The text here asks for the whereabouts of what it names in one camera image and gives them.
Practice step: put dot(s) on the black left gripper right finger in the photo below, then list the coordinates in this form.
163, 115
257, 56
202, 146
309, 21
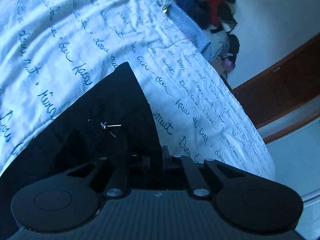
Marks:
247, 202

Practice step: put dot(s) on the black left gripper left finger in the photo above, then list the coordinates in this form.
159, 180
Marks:
69, 199

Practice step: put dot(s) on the black pants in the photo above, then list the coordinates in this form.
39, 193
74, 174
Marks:
112, 119

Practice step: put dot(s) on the brown wooden door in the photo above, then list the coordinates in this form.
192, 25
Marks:
285, 96

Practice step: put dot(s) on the white bedspread with script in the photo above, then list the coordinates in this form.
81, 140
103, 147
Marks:
53, 51

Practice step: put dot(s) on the light blue knitted blanket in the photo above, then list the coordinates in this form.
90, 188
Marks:
187, 26

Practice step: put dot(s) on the pile of clothes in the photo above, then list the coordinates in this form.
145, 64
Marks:
216, 18

